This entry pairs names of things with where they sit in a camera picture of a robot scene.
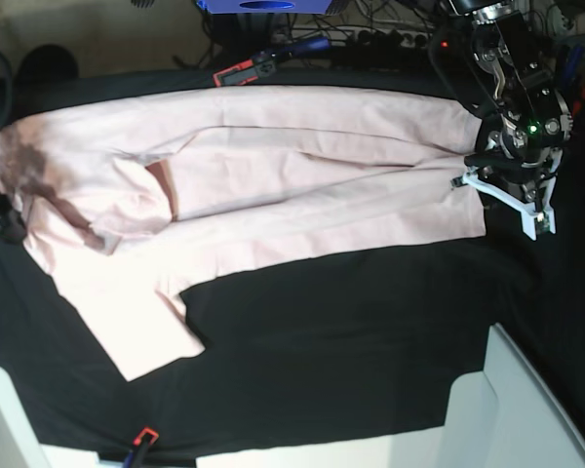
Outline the red clamp front edge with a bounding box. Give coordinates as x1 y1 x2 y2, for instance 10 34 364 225
122 427 159 468

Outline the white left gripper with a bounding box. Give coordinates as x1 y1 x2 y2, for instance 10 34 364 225
450 147 563 240

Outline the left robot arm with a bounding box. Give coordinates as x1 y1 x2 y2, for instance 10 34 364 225
428 1 573 239

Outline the black table cloth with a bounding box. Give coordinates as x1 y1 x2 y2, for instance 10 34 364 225
0 97 585 465

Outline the red clamp right edge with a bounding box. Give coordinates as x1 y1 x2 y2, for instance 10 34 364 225
570 86 585 118

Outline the red clamp edge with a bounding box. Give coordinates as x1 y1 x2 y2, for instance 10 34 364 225
570 86 585 118
122 427 159 468

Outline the pink T-shirt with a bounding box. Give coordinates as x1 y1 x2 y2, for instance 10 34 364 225
0 86 486 380

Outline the blue box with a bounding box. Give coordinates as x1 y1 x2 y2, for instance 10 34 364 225
196 0 332 15

